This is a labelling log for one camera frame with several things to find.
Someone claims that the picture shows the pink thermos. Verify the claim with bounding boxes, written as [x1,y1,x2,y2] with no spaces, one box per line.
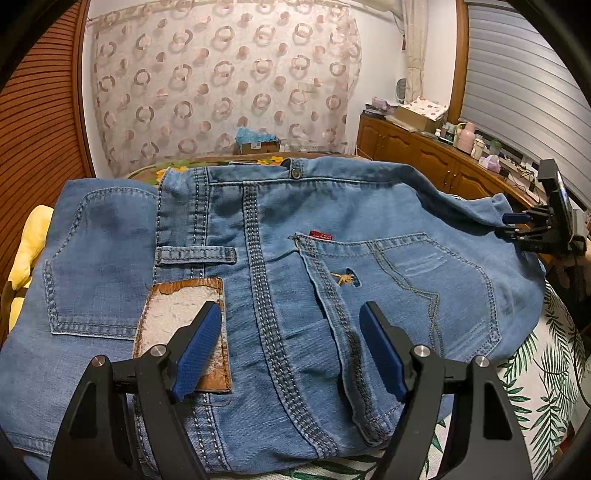
[457,121,476,151]

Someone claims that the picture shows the beige curtain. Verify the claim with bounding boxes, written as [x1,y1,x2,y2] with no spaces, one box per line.
[402,0,428,104]

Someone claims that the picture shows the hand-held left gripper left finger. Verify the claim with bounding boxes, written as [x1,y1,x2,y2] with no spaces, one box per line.
[47,301,232,480]

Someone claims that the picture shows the white dotted box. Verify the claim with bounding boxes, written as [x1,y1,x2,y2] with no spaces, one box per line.
[397,97,448,132]

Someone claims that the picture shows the ring patterned wall cloth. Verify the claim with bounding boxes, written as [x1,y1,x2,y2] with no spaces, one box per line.
[90,4,363,167]

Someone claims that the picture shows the cardboard box with blue contents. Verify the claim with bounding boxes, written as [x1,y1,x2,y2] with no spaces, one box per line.
[233,127,280,155]

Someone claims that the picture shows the floral print blanket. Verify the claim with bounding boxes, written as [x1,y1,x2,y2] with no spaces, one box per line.
[124,154,287,183]

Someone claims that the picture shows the leaf print blanket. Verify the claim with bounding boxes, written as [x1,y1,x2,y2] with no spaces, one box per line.
[277,277,587,480]

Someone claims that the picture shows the wooden cabinet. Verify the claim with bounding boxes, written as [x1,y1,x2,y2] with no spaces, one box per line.
[358,113,550,208]

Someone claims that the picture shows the grey window blind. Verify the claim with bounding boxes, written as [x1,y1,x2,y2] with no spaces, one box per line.
[459,0,591,208]

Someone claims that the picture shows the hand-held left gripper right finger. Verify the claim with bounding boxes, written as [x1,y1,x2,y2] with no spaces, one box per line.
[359,301,532,480]

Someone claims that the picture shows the blue denim pants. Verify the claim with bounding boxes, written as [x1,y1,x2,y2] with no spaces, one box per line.
[0,156,548,480]

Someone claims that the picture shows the slatted wooden door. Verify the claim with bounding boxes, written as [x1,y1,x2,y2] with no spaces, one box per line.
[0,0,95,296]

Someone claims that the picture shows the yellow plush toy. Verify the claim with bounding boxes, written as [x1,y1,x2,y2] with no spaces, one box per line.
[0,204,55,344]

